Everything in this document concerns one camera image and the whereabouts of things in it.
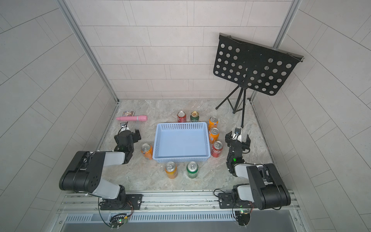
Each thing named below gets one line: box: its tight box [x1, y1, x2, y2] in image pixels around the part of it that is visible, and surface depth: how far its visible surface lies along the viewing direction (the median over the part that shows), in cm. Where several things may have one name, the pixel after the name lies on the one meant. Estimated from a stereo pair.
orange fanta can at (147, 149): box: [141, 143, 154, 160], surface depth 81 cm
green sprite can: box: [186, 160, 199, 179], surface depth 74 cm
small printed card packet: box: [121, 110, 135, 117], surface depth 107 cm
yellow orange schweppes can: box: [165, 160, 178, 180], surface depth 74 cm
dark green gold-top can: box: [190, 111, 200, 123], surface depth 97 cm
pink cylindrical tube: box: [115, 115, 149, 122], surface depth 104 cm
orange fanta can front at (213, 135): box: [208, 127, 220, 145], surface depth 88 cm
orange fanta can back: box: [208, 116, 219, 131], surface depth 93 cm
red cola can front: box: [210, 140, 224, 159], surface depth 82 cm
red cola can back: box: [176, 110, 187, 123], surface depth 97 cm
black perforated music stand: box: [213, 33, 305, 128], surface depth 76 cm
